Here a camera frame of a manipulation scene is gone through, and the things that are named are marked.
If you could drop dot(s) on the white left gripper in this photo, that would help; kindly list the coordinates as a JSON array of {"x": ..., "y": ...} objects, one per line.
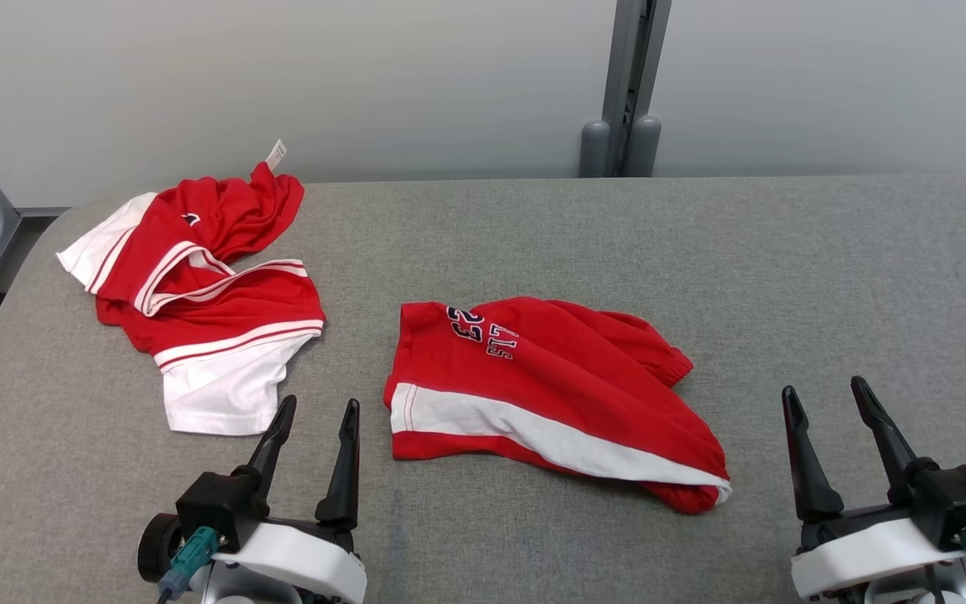
[{"x": 298, "y": 562}]

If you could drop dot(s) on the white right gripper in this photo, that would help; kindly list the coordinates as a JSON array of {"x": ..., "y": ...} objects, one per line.
[{"x": 860, "y": 554}]

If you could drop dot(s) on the red and white jersey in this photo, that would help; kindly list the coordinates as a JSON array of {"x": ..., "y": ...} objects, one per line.
[{"x": 223, "y": 310}]

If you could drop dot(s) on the red shorts with number print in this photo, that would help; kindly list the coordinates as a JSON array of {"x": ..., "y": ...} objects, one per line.
[{"x": 550, "y": 377}]

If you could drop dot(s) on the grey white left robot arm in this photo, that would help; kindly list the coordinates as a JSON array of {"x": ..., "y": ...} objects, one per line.
[{"x": 156, "y": 549}]

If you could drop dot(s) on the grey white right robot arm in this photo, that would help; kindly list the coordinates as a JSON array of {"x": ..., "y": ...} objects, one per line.
[{"x": 944, "y": 587}]

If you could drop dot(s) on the grey fabric sofa cushion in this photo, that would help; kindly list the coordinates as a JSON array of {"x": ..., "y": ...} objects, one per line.
[{"x": 701, "y": 252}]

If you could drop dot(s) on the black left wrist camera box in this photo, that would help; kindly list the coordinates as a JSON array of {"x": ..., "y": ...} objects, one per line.
[{"x": 219, "y": 507}]

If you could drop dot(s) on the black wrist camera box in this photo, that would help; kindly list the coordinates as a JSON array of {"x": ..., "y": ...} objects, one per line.
[
  {"x": 957, "y": 499},
  {"x": 219, "y": 507}
]

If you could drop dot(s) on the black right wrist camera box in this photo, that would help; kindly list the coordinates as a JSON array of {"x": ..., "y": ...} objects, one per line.
[{"x": 957, "y": 499}]

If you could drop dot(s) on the grey metal post with cylinders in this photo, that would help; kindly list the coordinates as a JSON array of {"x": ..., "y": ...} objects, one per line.
[{"x": 630, "y": 84}]

